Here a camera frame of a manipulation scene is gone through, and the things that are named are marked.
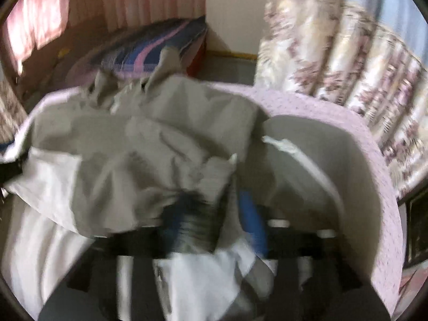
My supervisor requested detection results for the pink window curtain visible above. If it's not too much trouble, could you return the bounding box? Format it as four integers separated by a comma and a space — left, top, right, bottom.
5, 0, 70, 65

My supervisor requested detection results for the blue pink striped blanket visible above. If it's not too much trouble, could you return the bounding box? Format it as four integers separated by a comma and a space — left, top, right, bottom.
67, 17, 208, 81

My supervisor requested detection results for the grey and white garment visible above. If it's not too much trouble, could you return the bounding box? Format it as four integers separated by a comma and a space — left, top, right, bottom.
3, 47, 346, 321

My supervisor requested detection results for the dark wooden cabinet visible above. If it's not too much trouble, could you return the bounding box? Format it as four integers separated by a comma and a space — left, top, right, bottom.
403, 194, 428, 269

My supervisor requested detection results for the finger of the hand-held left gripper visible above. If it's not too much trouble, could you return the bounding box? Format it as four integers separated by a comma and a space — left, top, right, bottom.
0, 159, 27, 186

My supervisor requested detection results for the pink floral bed sheet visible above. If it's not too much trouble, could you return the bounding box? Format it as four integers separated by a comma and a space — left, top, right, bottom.
7, 83, 406, 320

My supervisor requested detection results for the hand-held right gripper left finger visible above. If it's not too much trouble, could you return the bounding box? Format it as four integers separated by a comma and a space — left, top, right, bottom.
67, 190, 223, 308

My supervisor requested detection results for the blue floral curtain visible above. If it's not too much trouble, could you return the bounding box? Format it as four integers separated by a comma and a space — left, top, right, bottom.
254, 0, 428, 198
0, 80, 28, 148

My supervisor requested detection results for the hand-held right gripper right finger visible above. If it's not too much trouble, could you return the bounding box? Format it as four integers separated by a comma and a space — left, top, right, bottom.
239, 189, 365, 291

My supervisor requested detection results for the white wardrobe door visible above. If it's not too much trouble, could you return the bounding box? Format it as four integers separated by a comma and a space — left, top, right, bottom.
205, 0, 272, 56

